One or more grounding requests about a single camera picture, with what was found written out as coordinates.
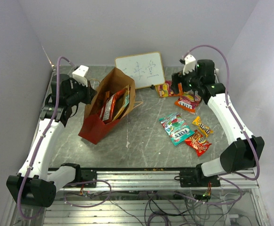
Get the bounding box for small whiteboard yellow frame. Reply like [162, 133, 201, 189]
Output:
[115, 52, 165, 89]

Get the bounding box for yellow M&M's bag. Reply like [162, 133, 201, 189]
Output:
[192, 116, 214, 137]

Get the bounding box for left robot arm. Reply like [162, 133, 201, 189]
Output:
[6, 73, 96, 207]

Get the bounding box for red Doritos bag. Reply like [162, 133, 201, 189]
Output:
[98, 91, 119, 124]

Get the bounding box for red snack mix bag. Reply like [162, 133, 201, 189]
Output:
[185, 130, 212, 157]

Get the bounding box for teal Fox's candy bag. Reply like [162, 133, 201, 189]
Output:
[159, 113, 195, 146]

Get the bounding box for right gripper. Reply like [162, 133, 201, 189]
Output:
[170, 64, 202, 95]

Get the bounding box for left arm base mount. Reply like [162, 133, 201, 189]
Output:
[53, 168, 97, 189]

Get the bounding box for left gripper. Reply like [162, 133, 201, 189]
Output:
[66, 79, 98, 106]

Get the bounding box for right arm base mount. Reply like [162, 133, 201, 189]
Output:
[174, 168, 220, 187]

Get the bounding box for aluminium rail frame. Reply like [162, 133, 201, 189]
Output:
[0, 66, 269, 226]

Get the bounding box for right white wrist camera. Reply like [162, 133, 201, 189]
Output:
[180, 54, 196, 75]

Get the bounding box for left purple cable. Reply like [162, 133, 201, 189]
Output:
[16, 56, 111, 220]

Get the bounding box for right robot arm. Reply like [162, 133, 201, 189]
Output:
[172, 55, 265, 186]

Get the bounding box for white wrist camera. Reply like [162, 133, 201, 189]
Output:
[180, 54, 196, 75]
[72, 65, 89, 87]

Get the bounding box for red brown paper bag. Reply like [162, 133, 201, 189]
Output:
[78, 68, 136, 144]

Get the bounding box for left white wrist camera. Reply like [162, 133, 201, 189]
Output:
[72, 65, 89, 87]

